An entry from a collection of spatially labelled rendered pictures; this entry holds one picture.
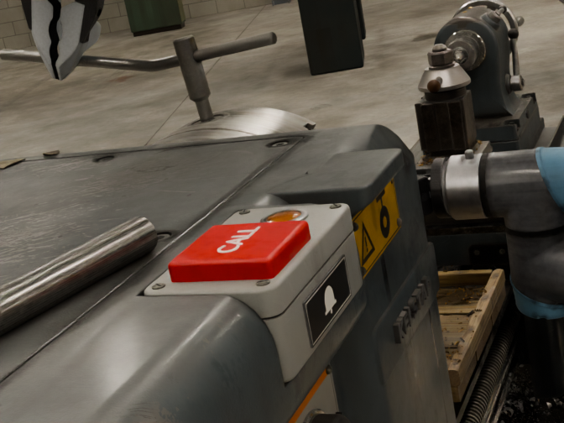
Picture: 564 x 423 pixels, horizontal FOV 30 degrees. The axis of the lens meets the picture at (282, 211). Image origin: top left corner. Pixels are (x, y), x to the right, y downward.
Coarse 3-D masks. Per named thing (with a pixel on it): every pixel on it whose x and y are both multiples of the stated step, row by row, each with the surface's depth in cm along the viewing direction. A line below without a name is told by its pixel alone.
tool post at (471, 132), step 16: (432, 96) 157; (448, 96) 156; (464, 96) 157; (416, 112) 159; (432, 112) 157; (448, 112) 156; (464, 112) 156; (432, 128) 158; (448, 128) 157; (464, 128) 157; (432, 144) 158; (448, 144) 158; (464, 144) 157
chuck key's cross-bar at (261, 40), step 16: (272, 32) 100; (208, 48) 103; (224, 48) 102; (240, 48) 101; (256, 48) 101; (80, 64) 111; (96, 64) 110; (112, 64) 109; (128, 64) 108; (144, 64) 107; (160, 64) 106; (176, 64) 105
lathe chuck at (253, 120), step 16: (224, 112) 108; (240, 112) 107; (256, 112) 107; (272, 112) 107; (288, 112) 108; (192, 128) 103; (208, 128) 102; (224, 128) 101; (240, 128) 101; (256, 128) 102; (272, 128) 102; (288, 128) 103; (304, 128) 105
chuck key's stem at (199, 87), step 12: (192, 36) 104; (180, 48) 104; (192, 48) 104; (180, 60) 104; (192, 60) 104; (192, 72) 104; (204, 72) 105; (192, 84) 105; (204, 84) 105; (192, 96) 105; (204, 96) 105; (204, 108) 106; (204, 120) 106
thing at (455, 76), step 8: (456, 64) 158; (424, 72) 159; (432, 72) 157; (440, 72) 156; (448, 72) 156; (456, 72) 156; (464, 72) 157; (424, 80) 158; (448, 80) 155; (456, 80) 156; (464, 80) 156; (424, 88) 157; (440, 88) 155; (448, 88) 155; (456, 88) 155
